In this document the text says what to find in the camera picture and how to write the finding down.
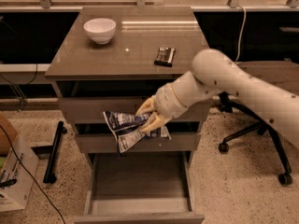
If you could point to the grey drawer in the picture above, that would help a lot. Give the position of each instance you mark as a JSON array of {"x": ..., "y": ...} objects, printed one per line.
[
  {"x": 140, "y": 188},
  {"x": 97, "y": 138},
  {"x": 86, "y": 100}
]

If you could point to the black metal bar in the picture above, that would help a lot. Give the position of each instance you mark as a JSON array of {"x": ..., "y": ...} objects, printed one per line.
[{"x": 50, "y": 176}]

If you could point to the grey middle drawer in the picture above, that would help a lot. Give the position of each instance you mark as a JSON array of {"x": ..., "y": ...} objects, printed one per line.
[{"x": 97, "y": 138}]

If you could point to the brown office chair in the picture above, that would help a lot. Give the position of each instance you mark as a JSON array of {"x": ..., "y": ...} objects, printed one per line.
[{"x": 267, "y": 91}]

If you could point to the dark snack bar packet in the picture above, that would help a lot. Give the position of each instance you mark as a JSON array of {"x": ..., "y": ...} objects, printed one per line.
[{"x": 165, "y": 57}]

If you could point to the grey top drawer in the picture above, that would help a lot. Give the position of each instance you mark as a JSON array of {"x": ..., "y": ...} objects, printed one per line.
[{"x": 86, "y": 100}]

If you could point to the white ceramic bowl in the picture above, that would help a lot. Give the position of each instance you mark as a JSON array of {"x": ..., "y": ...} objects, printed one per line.
[{"x": 100, "y": 30}]

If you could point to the brown cardboard box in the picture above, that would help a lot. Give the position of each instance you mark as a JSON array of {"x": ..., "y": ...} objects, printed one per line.
[{"x": 8, "y": 135}]

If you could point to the grey bottom drawer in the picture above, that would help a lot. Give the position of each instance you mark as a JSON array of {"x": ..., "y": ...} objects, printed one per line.
[{"x": 140, "y": 188}]

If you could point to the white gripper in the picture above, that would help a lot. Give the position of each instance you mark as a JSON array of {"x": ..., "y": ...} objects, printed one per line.
[{"x": 165, "y": 102}]

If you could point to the white cardboard box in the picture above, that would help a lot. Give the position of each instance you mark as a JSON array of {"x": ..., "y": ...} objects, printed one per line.
[{"x": 15, "y": 195}]

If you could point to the blue chip bag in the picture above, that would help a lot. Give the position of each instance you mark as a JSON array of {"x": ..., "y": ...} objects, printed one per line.
[{"x": 126, "y": 129}]

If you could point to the grey drawer cabinet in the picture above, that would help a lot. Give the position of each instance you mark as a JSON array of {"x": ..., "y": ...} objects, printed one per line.
[{"x": 130, "y": 54}]

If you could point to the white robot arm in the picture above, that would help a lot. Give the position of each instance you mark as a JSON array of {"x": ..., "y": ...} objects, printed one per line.
[{"x": 212, "y": 73}]

